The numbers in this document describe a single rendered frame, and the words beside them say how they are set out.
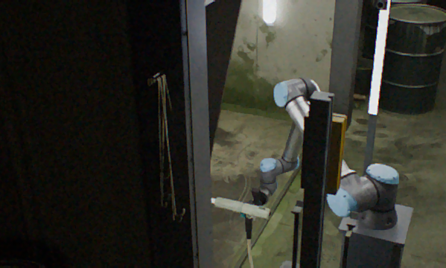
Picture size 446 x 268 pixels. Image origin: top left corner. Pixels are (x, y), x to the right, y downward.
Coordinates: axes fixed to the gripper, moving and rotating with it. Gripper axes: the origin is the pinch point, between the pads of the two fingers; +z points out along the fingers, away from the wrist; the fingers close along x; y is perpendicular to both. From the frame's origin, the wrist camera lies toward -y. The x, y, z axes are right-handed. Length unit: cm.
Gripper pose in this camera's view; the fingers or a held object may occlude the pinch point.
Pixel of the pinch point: (247, 214)
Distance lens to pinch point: 306.6
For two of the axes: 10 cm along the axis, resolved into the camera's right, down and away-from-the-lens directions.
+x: -9.2, -1.9, 3.5
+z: -4.0, 4.3, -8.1
